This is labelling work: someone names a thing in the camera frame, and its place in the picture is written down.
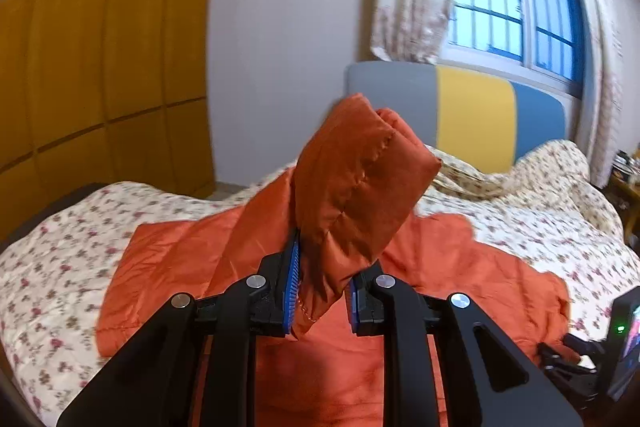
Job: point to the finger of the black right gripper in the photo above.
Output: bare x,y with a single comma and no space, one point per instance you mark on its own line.
573,363

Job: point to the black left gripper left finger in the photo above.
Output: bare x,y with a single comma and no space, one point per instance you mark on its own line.
193,362

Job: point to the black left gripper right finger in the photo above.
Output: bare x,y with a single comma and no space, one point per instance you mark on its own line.
446,360

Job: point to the orange padded jacket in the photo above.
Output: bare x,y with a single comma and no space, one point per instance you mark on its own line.
352,198

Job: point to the floral bed quilt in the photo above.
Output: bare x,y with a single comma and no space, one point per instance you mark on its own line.
54,279

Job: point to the wooden bedside table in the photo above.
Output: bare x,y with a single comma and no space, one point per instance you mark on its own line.
622,191

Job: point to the grey yellow blue headboard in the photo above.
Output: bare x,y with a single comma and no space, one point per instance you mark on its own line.
487,121

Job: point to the right floral curtain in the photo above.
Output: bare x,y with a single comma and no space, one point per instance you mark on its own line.
601,114

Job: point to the wooden wardrobe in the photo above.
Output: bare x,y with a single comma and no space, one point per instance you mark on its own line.
98,91

